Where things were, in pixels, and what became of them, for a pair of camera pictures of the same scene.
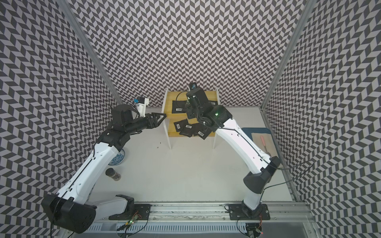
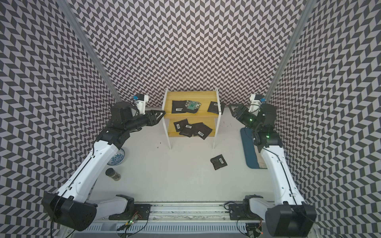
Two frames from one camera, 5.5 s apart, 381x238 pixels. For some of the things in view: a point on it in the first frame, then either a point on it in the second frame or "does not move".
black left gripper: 154,123 does not move
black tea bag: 213,103 does not move
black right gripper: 190,113 -> 240,116
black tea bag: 199,129 does not move
